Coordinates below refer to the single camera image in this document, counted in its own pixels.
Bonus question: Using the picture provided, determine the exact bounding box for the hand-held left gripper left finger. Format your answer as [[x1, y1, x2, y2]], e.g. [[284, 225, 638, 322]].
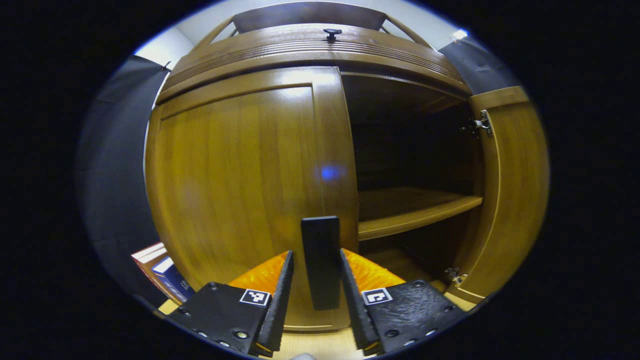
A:
[[167, 250, 296, 358]]

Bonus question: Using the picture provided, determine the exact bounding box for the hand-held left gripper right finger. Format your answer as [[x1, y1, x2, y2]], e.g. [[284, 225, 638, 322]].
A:
[[339, 248, 468, 357]]

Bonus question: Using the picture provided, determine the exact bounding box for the black door handle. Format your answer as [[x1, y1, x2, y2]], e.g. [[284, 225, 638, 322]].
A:
[[301, 216, 341, 311]]

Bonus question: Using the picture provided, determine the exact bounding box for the wooden cabinet door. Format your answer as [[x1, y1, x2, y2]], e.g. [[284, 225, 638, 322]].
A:
[[445, 86, 551, 305], [145, 66, 360, 333]]

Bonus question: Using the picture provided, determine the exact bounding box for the wooden double-door shoe cabinet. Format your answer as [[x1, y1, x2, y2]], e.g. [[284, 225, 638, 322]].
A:
[[155, 1, 486, 301]]

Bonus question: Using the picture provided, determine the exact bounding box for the metal door hinge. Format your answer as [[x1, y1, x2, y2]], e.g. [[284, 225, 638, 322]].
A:
[[460, 110, 494, 138], [444, 266, 468, 287]]

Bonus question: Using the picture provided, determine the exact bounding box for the wooden inner cabinet shelf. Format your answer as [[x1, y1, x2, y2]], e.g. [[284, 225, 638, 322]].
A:
[[357, 187, 484, 242]]

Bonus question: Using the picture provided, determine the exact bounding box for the blue book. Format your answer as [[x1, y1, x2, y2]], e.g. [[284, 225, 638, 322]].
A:
[[151, 256, 196, 304]]

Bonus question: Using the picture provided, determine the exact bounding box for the red book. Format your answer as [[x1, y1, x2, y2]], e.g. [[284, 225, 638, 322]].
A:
[[131, 242, 173, 301]]

